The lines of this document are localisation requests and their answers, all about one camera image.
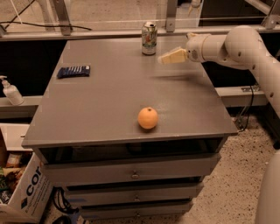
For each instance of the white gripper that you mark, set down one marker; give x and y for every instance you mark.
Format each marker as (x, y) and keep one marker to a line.
(196, 47)

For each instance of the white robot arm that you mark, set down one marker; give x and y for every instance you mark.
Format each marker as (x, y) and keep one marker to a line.
(242, 48)

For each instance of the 7up soda can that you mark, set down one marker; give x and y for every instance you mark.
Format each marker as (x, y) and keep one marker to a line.
(149, 38)

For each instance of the orange fruit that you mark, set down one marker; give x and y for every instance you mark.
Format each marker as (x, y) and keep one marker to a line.
(147, 118)

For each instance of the grey drawer cabinet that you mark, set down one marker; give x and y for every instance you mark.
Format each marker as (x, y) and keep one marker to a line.
(85, 131)

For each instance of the white pump bottle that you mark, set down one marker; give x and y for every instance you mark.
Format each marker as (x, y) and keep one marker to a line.
(11, 92)

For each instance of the white cardboard box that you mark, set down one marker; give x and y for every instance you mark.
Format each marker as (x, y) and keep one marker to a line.
(28, 201)

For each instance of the metal frame rail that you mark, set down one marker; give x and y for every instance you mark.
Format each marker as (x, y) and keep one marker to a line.
(117, 34)

